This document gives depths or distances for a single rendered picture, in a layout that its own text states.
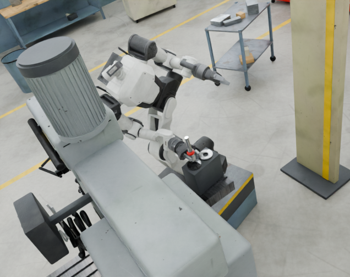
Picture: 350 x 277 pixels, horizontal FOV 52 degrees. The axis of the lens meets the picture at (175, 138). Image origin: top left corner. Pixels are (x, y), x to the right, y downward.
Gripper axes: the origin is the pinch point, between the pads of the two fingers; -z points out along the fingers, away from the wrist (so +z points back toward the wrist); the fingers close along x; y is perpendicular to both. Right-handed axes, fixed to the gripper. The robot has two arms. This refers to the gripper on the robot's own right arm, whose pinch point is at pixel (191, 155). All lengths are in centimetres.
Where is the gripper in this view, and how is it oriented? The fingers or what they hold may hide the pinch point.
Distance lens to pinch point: 211.5
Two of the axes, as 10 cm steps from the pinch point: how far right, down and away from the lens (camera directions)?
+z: -6.1, -3.8, 6.9
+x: 7.6, -5.4, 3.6
